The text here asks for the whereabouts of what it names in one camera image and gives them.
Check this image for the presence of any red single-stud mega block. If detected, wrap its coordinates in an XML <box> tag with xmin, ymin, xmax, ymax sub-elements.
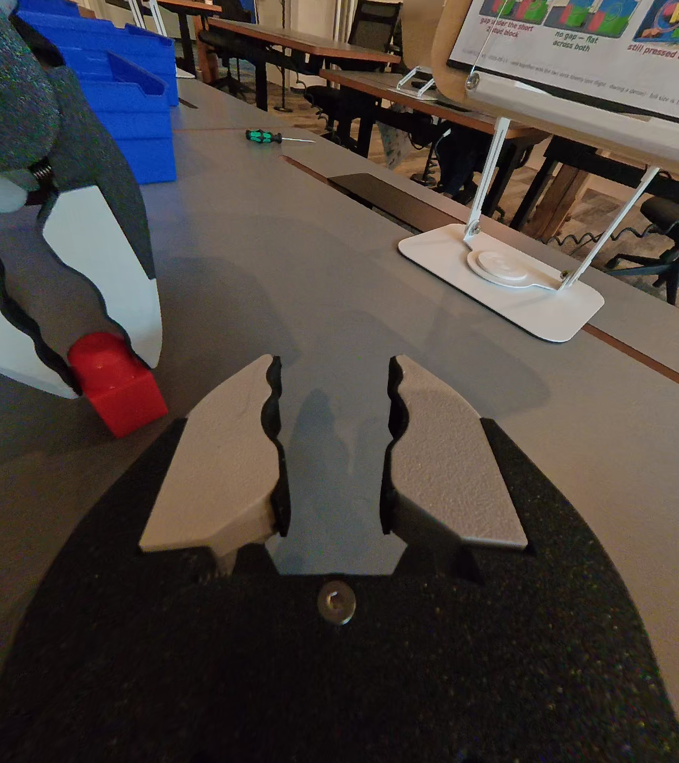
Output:
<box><xmin>69</xmin><ymin>332</ymin><xmax>170</xmax><ymax>440</ymax></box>

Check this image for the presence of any blue bin with white label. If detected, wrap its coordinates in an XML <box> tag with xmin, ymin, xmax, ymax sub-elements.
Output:
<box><xmin>72</xmin><ymin>48</ymin><xmax>179</xmax><ymax>187</ymax></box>

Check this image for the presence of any green-handled screwdriver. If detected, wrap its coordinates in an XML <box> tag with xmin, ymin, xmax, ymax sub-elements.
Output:
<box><xmin>244</xmin><ymin>128</ymin><xmax>315</xmax><ymax>147</ymax></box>

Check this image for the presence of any printed instruction sheet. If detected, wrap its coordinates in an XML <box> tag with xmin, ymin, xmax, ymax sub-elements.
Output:
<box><xmin>447</xmin><ymin>0</ymin><xmax>679</xmax><ymax>130</ymax></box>

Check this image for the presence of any blue plastic storage bin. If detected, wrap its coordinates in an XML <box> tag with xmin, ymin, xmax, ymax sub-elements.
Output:
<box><xmin>12</xmin><ymin>0</ymin><xmax>177</xmax><ymax>84</ymax></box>

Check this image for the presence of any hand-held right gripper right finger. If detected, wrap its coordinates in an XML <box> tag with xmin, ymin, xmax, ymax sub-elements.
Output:
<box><xmin>380</xmin><ymin>354</ymin><xmax>530</xmax><ymax>552</ymax></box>

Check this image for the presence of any wooden desk leg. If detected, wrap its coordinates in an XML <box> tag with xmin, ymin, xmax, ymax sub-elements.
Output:
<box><xmin>522</xmin><ymin>161</ymin><xmax>593</xmax><ymax>245</ymax></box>

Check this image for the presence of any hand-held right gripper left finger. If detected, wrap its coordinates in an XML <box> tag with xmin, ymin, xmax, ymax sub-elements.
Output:
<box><xmin>139</xmin><ymin>354</ymin><xmax>291</xmax><ymax>555</ymax></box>

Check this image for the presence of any wooden background desk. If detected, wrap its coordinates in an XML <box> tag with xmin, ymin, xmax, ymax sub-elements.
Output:
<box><xmin>319</xmin><ymin>68</ymin><xmax>555</xmax><ymax>162</ymax></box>
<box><xmin>209</xmin><ymin>17</ymin><xmax>402</xmax><ymax>110</ymax></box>

